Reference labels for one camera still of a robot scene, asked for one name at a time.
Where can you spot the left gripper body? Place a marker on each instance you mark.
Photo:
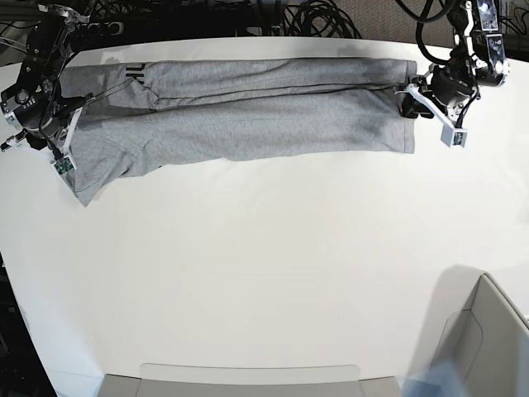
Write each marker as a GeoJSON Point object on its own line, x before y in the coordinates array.
{"type": "Point", "coordinates": [451, 94]}

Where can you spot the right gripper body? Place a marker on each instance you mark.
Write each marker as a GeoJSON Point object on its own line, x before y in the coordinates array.
{"type": "Point", "coordinates": [44, 115]}

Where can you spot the grey T-shirt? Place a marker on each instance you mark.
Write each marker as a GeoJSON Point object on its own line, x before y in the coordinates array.
{"type": "Point", "coordinates": [148, 115]}

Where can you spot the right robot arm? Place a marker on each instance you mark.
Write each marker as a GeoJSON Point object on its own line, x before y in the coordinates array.
{"type": "Point", "coordinates": [48, 45]}

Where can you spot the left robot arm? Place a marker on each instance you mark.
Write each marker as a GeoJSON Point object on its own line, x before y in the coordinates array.
{"type": "Point", "coordinates": [477, 60]}

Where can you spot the black power strip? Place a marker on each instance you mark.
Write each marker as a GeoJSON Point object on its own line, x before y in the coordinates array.
{"type": "Point", "coordinates": [102, 28]}

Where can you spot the grey tray front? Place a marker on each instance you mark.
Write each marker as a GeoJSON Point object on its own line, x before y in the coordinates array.
{"type": "Point", "coordinates": [176, 380]}

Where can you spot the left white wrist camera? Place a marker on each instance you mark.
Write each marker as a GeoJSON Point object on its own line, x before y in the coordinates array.
{"type": "Point", "coordinates": [451, 135]}

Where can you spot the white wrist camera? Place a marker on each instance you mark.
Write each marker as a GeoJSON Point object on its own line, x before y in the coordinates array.
{"type": "Point", "coordinates": [451, 135]}
{"type": "Point", "coordinates": [67, 163]}

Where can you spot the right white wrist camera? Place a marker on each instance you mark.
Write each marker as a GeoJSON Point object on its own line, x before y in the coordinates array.
{"type": "Point", "coordinates": [67, 163]}

